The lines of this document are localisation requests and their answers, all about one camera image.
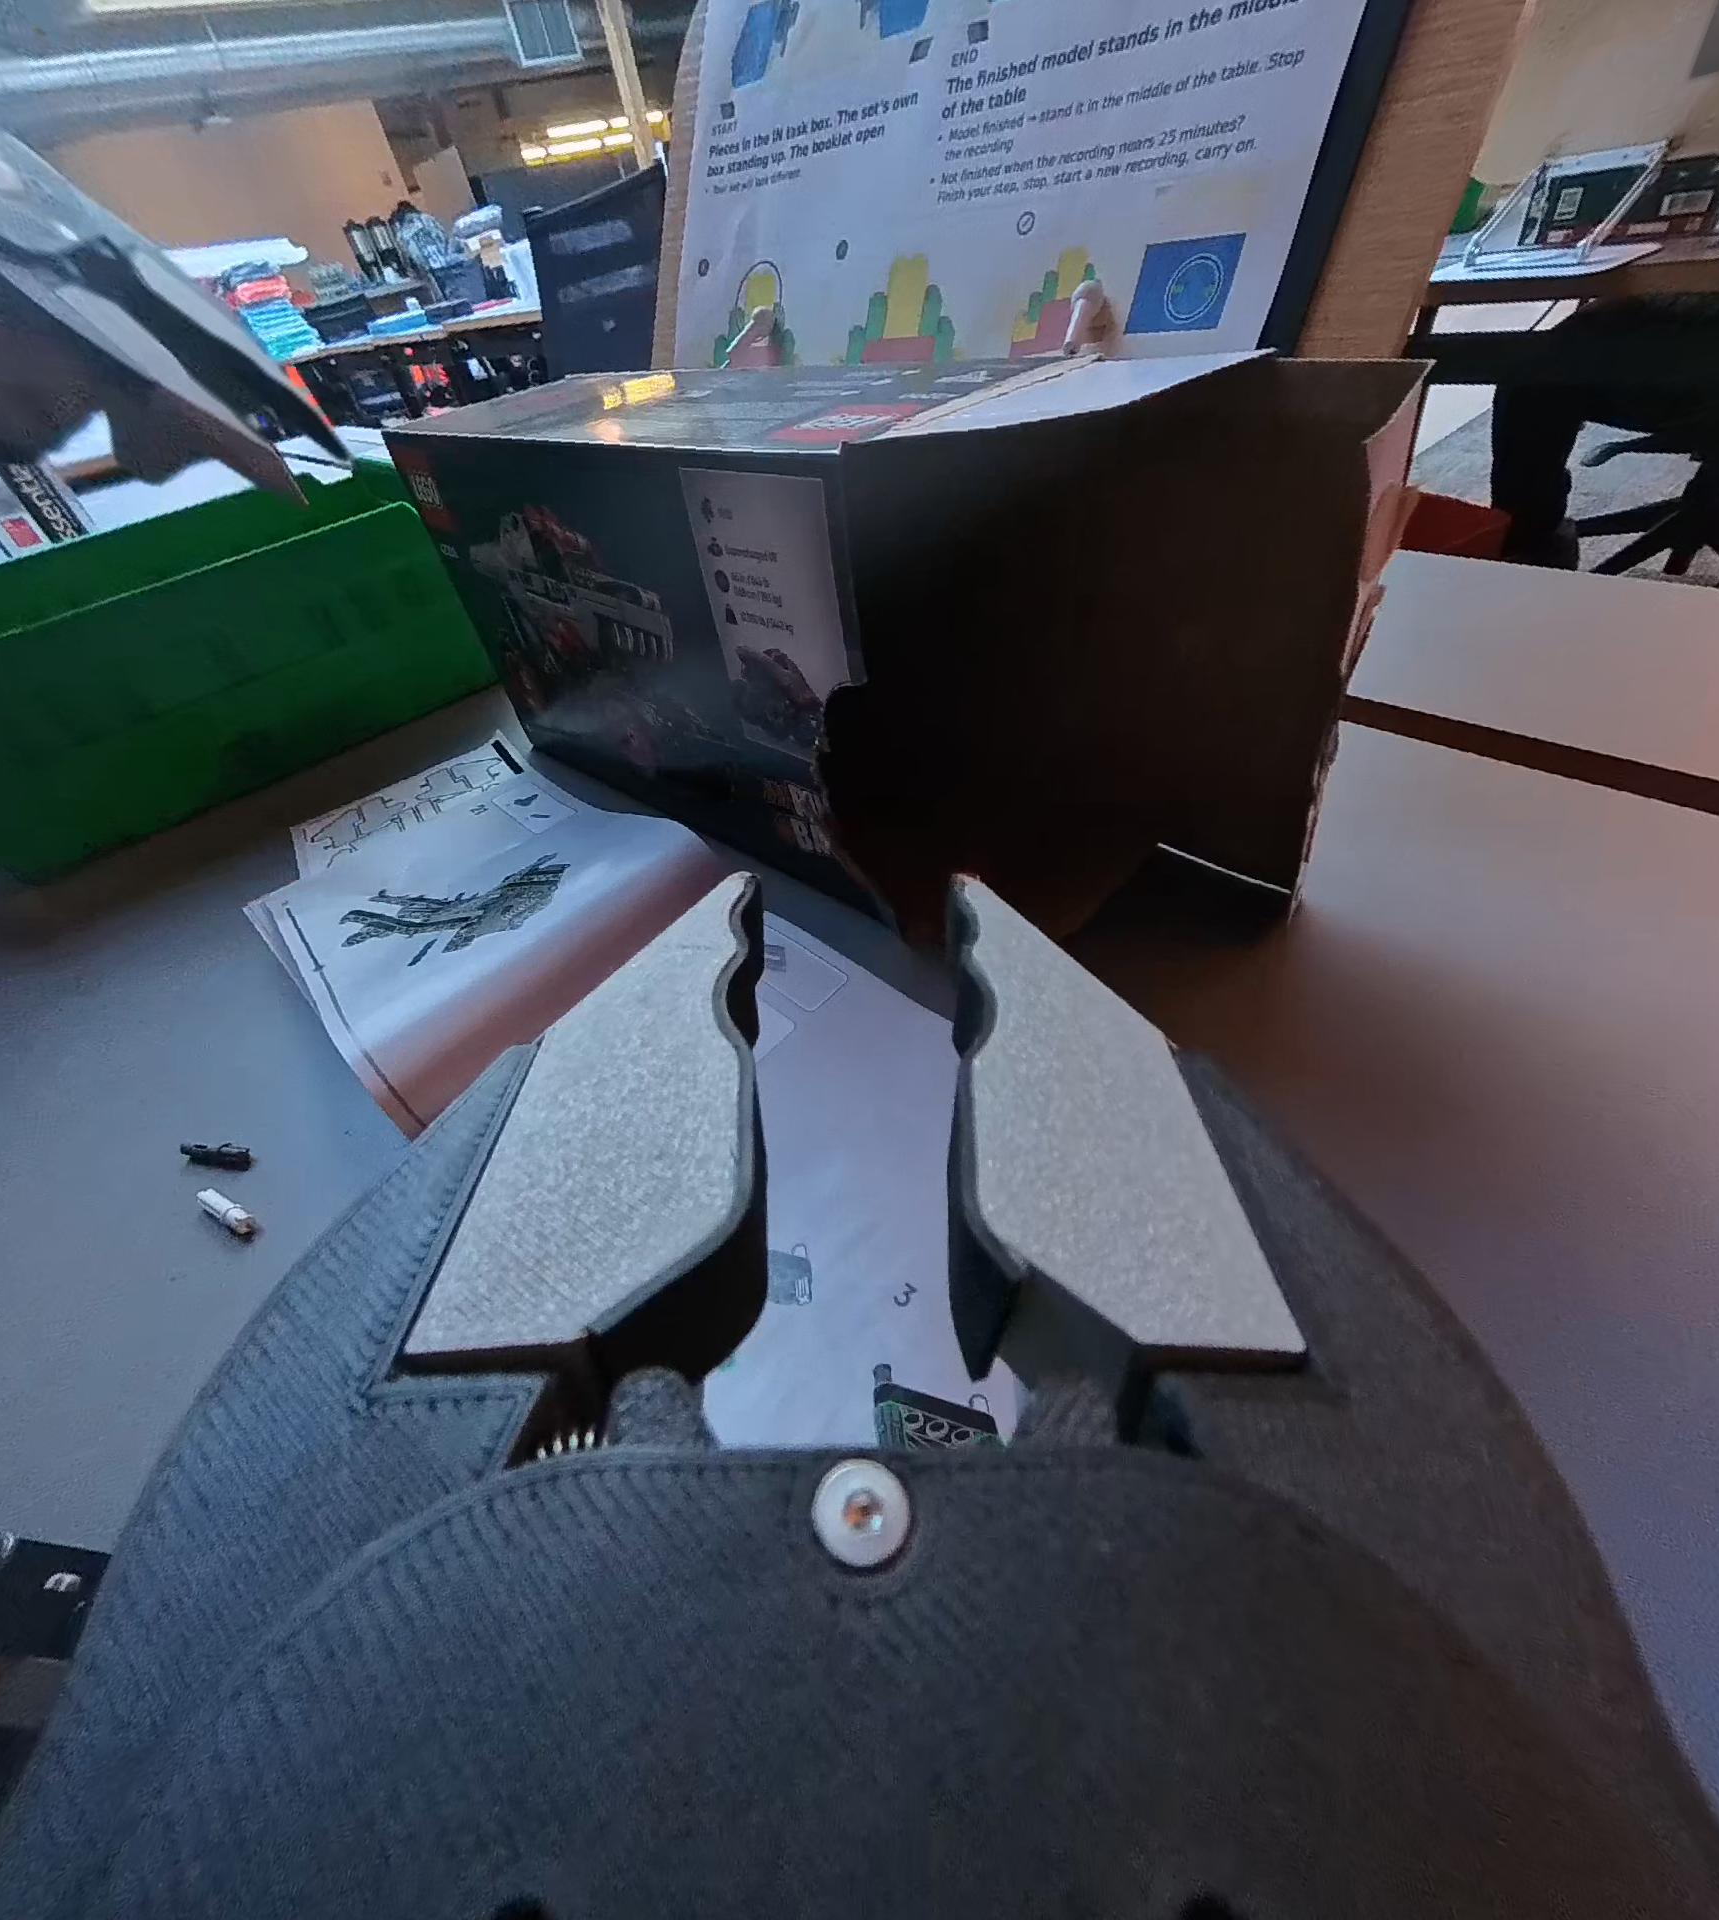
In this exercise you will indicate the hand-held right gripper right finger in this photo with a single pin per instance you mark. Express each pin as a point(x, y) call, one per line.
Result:
point(1115, 1170)

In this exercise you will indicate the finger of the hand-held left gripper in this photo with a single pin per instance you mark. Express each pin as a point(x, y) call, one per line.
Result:
point(192, 438)
point(185, 338)

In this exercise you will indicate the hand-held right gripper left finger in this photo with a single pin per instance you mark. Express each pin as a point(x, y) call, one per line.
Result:
point(613, 1154)

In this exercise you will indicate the green plastic bin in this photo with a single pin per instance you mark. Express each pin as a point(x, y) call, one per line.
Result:
point(199, 705)

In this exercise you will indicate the open lego instruction booklet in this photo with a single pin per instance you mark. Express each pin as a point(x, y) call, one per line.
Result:
point(499, 960)

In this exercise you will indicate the white lego pin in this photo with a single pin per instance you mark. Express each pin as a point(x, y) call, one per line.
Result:
point(228, 1213)

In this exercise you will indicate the black lego pin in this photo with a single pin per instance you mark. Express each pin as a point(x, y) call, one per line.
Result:
point(218, 1154)

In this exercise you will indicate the black lego set box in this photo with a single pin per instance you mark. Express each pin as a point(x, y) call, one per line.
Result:
point(1070, 601)

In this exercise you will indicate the person's left hand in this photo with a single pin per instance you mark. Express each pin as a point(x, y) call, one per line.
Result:
point(3, 375)

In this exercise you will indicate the background table with supplies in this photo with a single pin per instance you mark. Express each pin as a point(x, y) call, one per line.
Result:
point(380, 315)

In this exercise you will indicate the black divider panel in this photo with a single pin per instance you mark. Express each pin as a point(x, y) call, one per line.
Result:
point(596, 271)

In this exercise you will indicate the white task instruction poster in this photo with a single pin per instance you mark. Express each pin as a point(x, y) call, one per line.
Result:
point(1039, 150)

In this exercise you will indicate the black office chair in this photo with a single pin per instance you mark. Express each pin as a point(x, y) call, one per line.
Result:
point(1669, 452)

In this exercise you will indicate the background wooden desk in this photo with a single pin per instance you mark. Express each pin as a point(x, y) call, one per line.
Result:
point(1624, 271)

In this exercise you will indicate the wooden poster board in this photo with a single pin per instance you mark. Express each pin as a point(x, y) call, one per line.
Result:
point(1428, 179)

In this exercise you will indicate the clear acrylic stand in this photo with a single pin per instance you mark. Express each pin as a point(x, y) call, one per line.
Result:
point(1565, 210)

